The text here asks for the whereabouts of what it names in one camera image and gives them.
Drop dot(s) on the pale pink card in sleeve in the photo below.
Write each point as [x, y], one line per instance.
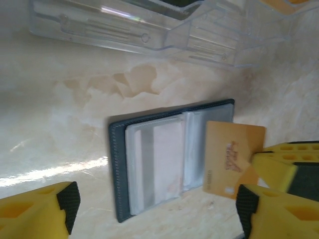
[167, 161]

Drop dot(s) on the orange credit card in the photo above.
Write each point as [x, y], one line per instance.
[286, 3]

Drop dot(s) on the clear plastic card tray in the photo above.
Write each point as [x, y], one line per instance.
[112, 27]

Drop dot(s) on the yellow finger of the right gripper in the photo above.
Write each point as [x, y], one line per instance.
[294, 148]
[271, 171]

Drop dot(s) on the black credit card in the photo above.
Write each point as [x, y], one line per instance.
[179, 4]

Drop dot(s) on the navy leather card holder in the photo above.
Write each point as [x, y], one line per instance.
[119, 174]

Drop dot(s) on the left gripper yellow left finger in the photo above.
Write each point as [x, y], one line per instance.
[30, 216]

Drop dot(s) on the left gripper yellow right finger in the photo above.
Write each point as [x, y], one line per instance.
[281, 216]

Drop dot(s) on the gold credit card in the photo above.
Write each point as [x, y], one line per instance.
[224, 149]

